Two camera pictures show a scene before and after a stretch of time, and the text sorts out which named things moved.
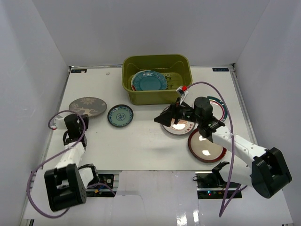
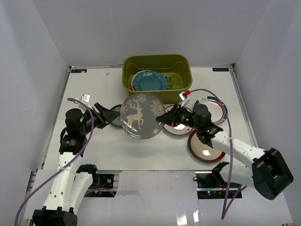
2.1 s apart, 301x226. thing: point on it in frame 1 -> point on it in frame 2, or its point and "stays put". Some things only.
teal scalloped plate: [149, 80] stays put
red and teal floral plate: [133, 87] stays put
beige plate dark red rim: [203, 149] stays put
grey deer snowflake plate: [91, 106] -> [138, 116]
